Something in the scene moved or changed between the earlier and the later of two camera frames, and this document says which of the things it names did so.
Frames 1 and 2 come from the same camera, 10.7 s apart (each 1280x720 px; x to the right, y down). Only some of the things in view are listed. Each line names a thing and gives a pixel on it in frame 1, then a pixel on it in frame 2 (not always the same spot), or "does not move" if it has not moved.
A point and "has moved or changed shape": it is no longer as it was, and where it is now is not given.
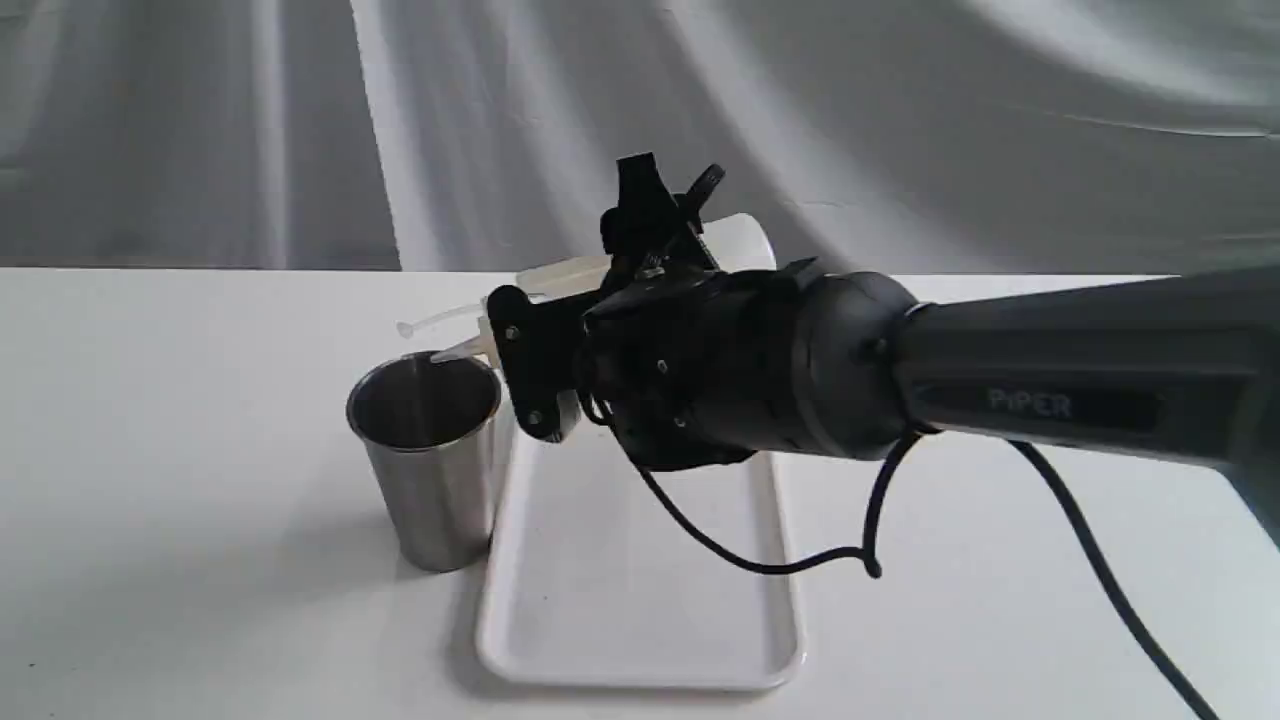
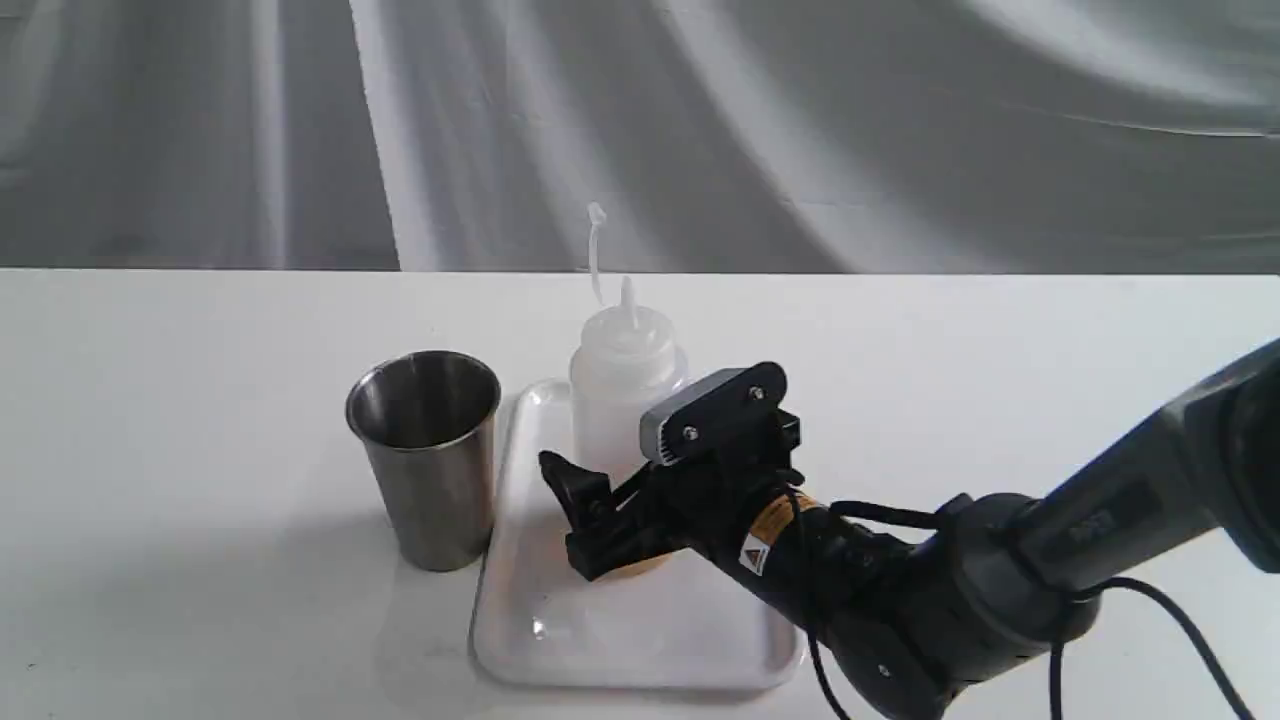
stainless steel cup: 429,422 does not move
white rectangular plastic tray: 596,580 does not move
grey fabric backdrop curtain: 1046,136 does not move
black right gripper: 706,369 → 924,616
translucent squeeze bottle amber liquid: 736,242 has moved or changed shape
